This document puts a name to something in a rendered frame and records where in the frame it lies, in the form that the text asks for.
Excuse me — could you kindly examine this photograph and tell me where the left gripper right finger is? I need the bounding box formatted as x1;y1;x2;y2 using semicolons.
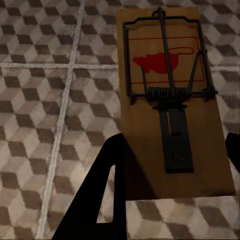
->
225;133;240;173

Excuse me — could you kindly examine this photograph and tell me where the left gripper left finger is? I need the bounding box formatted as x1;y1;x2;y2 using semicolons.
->
51;133;127;240

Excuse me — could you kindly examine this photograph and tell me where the mousetrap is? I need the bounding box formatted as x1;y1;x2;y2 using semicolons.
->
116;6;236;201

